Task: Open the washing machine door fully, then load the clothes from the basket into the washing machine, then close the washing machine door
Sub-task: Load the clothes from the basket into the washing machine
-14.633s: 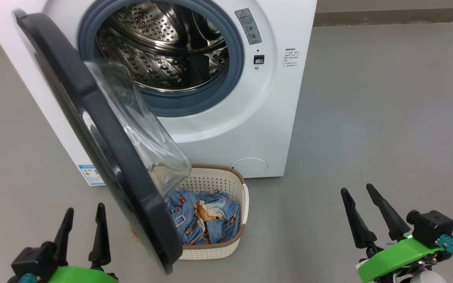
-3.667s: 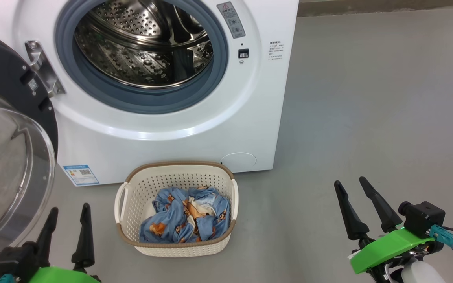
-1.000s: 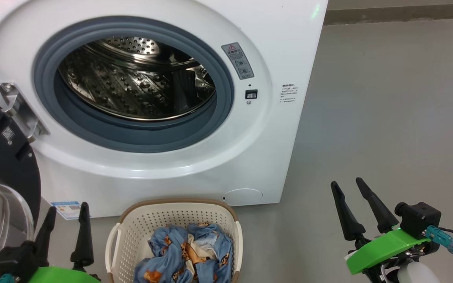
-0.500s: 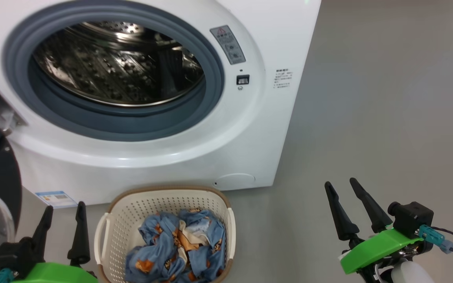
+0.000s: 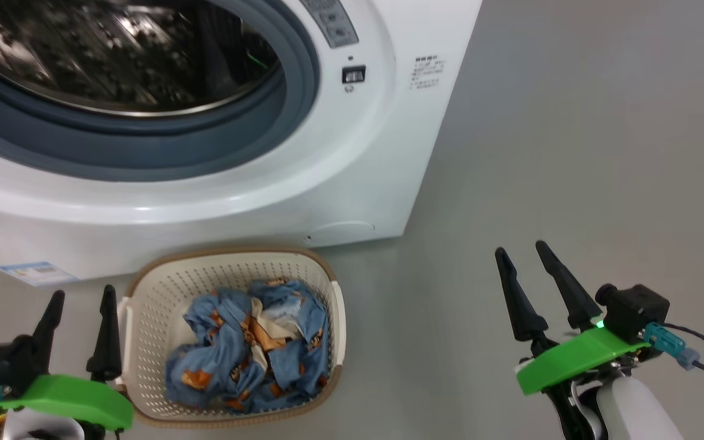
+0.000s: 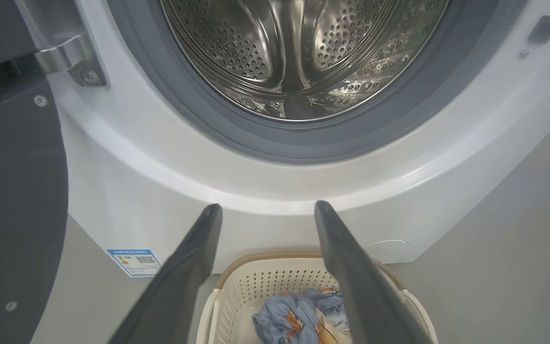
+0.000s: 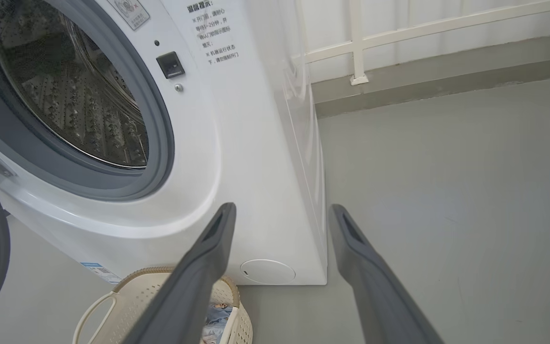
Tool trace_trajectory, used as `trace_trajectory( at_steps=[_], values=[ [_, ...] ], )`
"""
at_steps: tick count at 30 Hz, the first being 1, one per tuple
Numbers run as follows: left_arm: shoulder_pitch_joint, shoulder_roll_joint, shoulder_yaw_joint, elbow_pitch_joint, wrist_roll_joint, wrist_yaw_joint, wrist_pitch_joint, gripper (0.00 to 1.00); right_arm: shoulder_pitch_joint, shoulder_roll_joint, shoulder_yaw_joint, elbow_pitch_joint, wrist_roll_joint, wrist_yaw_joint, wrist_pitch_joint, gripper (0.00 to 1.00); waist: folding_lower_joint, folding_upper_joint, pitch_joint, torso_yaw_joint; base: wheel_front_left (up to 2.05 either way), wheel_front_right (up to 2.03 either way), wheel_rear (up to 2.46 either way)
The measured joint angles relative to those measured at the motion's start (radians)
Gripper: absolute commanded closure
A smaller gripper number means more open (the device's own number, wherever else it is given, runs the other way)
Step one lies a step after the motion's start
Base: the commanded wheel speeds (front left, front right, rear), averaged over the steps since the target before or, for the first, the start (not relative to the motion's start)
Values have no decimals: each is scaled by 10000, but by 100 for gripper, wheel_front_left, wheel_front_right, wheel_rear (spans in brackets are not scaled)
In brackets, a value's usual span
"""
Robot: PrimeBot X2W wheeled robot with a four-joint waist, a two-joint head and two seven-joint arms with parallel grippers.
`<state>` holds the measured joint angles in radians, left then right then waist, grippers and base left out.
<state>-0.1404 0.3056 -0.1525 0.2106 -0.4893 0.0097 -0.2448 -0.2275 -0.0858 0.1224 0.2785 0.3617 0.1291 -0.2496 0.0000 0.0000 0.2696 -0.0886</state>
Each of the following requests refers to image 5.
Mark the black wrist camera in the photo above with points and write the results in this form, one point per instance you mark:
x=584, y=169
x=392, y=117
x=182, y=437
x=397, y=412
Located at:
x=636, y=308
x=3, y=360

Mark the blue energy label sticker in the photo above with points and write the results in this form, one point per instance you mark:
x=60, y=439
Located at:
x=34, y=272

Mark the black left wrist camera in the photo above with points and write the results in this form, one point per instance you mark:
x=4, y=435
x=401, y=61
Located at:
x=3, y=360

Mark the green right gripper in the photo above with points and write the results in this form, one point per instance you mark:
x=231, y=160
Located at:
x=572, y=360

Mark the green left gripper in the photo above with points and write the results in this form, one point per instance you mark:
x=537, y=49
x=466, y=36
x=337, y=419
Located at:
x=77, y=400

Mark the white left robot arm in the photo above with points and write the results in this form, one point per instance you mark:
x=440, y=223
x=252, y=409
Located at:
x=28, y=425

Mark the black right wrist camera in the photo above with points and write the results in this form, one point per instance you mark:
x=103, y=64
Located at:
x=636, y=308

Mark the cream perforated laundry basket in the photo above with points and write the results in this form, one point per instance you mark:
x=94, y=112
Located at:
x=162, y=287

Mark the white front-load washing machine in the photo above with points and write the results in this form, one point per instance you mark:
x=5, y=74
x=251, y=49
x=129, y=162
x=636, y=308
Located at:
x=352, y=159

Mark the blue printed clothes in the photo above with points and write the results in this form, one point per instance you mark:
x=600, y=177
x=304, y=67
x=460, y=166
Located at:
x=223, y=354

